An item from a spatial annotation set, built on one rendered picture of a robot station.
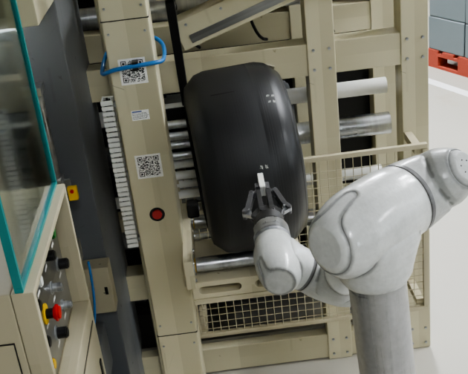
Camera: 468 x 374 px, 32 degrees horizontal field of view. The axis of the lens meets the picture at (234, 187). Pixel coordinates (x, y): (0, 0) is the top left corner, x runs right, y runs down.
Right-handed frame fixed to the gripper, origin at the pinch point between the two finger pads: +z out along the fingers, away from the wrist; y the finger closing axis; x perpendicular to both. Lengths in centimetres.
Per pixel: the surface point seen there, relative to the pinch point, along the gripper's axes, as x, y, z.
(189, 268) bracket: 31.6, 23.1, 7.7
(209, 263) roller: 33.6, 17.4, 11.4
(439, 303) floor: 137, -80, 92
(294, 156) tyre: -2.0, -10.2, 8.5
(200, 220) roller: 37, 19, 39
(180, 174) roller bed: 31, 25, 59
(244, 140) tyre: -8.2, 2.9, 10.0
